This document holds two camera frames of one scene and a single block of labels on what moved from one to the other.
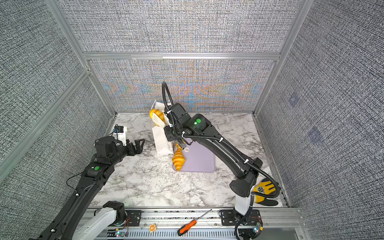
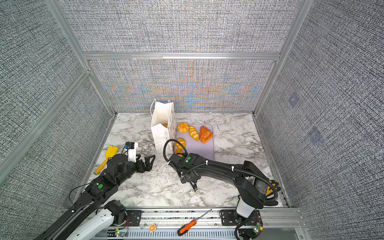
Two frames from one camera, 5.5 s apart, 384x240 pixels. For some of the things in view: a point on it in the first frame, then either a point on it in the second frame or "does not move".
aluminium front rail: [201, 224] does not move
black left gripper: [139, 148] -> [148, 165]
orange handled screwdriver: [185, 228] does not move
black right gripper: [168, 132] -> [183, 180]
